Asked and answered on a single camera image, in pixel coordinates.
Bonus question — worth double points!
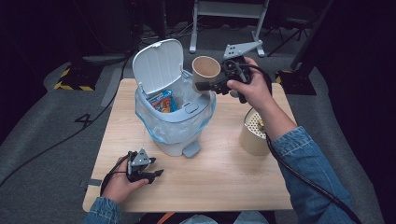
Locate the yellow-black striped stand base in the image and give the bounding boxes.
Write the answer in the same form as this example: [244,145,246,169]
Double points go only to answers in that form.
[275,68,318,96]
[53,63,104,92]

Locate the wide beige paper container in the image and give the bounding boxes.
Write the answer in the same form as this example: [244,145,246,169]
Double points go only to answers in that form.
[238,106,271,157]

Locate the person's right hand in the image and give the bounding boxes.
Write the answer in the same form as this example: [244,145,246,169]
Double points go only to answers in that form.
[226,56,274,111]

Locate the tall beige paper cup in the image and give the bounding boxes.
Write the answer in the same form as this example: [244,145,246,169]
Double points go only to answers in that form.
[191,55,222,94]

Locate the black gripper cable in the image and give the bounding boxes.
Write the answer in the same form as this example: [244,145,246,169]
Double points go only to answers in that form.
[239,63,363,224]
[100,153,130,197]

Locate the clear blue-edged bin liner bag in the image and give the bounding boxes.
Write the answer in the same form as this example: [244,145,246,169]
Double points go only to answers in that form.
[134,74,218,146]

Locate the white metal stand frame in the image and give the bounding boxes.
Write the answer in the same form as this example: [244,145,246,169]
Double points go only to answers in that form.
[189,0,271,58]

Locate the orange and blue snack packet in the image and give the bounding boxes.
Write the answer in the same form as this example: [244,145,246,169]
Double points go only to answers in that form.
[148,90,178,114]

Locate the person's denim legs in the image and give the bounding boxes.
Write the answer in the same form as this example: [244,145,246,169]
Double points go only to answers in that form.
[180,210,270,224]

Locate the person's left hand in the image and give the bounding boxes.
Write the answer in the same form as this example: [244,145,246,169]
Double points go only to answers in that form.
[102,155,149,204]

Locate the grey tape piece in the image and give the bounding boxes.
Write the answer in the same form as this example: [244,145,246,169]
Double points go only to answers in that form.
[79,178,103,189]

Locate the white perforated insert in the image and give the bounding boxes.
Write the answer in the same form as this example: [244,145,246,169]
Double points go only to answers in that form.
[245,111,266,136]

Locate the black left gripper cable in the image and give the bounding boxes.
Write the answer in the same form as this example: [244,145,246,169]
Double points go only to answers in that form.
[100,153,130,197]

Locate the grey floor tape strip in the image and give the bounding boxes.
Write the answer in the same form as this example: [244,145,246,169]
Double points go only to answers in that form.
[100,67,124,108]

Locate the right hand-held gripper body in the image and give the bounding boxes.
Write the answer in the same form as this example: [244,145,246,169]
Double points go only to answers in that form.
[214,40,264,96]

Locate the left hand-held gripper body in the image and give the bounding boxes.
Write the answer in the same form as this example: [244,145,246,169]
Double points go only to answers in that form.
[125,148,153,184]

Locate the white pedal trash bin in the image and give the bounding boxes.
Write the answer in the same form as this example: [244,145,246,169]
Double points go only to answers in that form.
[132,38,218,158]

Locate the black tripod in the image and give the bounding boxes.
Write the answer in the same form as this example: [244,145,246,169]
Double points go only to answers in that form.
[264,13,312,59]

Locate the black floor cable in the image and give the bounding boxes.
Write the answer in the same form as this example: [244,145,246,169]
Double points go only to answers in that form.
[0,50,134,188]

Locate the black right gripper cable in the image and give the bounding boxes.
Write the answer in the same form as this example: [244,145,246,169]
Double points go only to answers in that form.
[239,63,363,224]

